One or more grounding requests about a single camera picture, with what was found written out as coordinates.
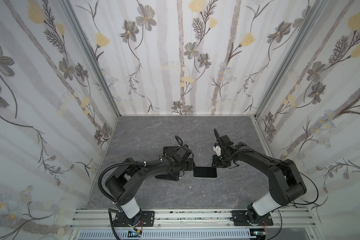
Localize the white slotted cable duct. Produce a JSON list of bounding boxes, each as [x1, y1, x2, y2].
[[77, 229, 256, 240]]

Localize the left corrugated black cable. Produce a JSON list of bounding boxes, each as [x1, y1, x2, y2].
[[97, 161, 163, 205]]

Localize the small green circuit board right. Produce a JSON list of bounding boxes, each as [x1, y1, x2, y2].
[[250, 229, 267, 240]]

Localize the light blue phone case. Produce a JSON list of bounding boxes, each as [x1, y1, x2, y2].
[[192, 166, 218, 179]]

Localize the black phone picked up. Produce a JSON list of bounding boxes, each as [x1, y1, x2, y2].
[[163, 146, 179, 155]]

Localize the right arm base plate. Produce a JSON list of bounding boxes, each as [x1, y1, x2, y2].
[[231, 210, 274, 227]]

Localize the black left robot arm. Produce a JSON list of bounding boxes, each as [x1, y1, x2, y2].
[[98, 145, 195, 226]]

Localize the small green circuit board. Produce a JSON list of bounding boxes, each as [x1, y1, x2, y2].
[[250, 229, 267, 240], [127, 230, 142, 238]]

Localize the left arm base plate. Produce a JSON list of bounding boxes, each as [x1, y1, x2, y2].
[[112, 211, 155, 228]]

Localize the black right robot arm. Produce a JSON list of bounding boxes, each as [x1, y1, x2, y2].
[[213, 130, 307, 226]]

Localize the aluminium frame rail front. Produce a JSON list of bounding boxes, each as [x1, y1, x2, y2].
[[69, 208, 317, 230]]

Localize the small green circuit board left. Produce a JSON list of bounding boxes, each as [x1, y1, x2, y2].
[[127, 230, 142, 238]]

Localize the right thin black cable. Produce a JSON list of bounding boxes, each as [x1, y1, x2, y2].
[[265, 161, 319, 240]]

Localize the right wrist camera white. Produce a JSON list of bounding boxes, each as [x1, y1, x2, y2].
[[213, 144, 222, 157]]

